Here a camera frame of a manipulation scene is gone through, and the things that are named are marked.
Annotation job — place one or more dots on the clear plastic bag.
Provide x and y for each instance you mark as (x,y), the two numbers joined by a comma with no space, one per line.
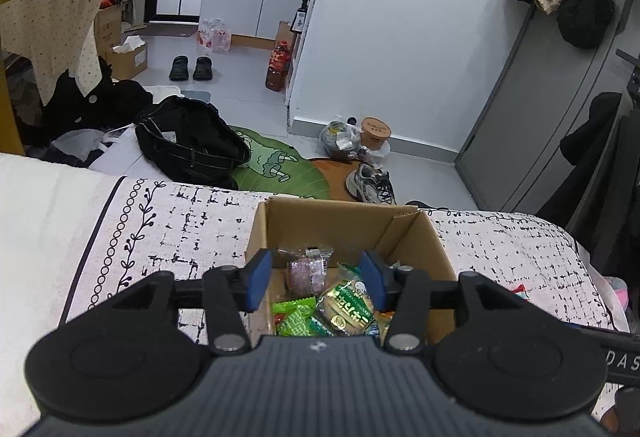
(340,139)

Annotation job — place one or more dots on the tall cardboard box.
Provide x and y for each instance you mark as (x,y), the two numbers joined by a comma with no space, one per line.
(107,29)

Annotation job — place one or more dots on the red drink bottle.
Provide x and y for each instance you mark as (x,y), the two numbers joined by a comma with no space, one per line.
(278,67)

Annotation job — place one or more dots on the grey sneaker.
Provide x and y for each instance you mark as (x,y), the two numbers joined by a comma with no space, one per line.
(370,182)

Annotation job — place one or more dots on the grey wardrobe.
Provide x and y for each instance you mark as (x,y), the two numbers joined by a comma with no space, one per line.
(530,117)

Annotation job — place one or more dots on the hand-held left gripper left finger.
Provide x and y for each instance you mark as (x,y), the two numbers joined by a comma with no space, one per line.
(257,282)

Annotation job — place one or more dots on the purple cake packet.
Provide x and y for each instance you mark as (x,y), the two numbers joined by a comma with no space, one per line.
(305,269)

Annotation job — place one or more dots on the brown lidded container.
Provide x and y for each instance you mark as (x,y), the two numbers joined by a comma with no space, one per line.
(375,133)

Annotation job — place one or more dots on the white patterned bed sheet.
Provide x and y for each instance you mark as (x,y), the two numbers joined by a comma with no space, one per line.
(175,227)

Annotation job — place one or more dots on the dark hanging coat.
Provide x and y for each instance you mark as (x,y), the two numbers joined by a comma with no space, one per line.
(595,167)

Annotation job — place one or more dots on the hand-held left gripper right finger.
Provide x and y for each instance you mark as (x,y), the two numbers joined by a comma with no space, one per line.
(372,279)

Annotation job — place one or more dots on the brown cardboard box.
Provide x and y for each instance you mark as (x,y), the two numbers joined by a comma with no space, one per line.
(325,224)

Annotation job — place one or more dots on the green cracker packet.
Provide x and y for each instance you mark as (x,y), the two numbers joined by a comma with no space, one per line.
(347,304)

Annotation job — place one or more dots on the brown round mat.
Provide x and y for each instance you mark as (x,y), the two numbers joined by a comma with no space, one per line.
(335,172)

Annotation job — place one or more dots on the black slipper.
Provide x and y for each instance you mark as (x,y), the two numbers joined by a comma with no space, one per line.
(203,68)
(179,68)

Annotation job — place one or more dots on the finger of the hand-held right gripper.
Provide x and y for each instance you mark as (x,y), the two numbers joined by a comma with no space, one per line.
(622,357)

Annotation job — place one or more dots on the black clothing pile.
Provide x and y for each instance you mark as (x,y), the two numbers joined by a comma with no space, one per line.
(95,102)

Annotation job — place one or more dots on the pack of water bottles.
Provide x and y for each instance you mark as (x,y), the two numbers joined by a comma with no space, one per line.
(215,36)

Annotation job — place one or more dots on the white clothing pile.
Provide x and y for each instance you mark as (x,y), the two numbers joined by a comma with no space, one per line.
(100,149)

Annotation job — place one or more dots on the green and red candy packet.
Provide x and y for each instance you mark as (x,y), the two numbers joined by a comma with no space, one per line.
(295,317)

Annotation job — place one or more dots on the green frog rug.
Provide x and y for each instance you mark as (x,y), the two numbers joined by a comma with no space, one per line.
(285,172)

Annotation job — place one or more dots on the cream dotted cloth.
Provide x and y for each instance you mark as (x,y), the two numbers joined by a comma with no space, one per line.
(55,27)

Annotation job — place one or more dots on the dark spray bottle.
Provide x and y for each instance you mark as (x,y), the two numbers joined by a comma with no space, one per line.
(301,14)

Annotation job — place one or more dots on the open cardboard box with paper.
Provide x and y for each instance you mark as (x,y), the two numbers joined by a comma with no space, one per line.
(129,59)

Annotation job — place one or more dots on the black bag on floor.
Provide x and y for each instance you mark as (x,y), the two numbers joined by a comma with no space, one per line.
(190,139)

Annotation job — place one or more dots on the red snack packet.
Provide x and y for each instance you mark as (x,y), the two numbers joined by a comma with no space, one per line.
(520,291)

